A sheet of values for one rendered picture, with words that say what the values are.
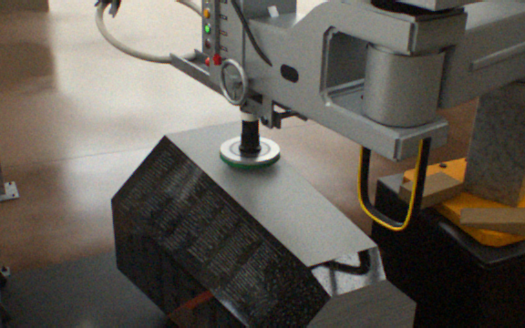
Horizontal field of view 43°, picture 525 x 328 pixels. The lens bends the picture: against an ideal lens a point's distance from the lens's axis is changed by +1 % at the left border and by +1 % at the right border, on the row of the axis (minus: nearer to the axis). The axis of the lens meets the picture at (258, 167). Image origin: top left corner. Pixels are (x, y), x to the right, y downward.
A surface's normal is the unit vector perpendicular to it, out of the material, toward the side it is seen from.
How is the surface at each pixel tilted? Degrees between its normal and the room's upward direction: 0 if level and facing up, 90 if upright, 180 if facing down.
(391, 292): 90
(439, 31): 90
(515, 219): 11
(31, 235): 0
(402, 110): 90
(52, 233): 0
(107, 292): 0
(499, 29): 90
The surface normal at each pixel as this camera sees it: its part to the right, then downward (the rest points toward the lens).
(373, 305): 0.47, 0.41
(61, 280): 0.02, -0.89
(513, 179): -0.57, 0.37
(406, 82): -0.13, 0.45
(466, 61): 0.67, 0.35
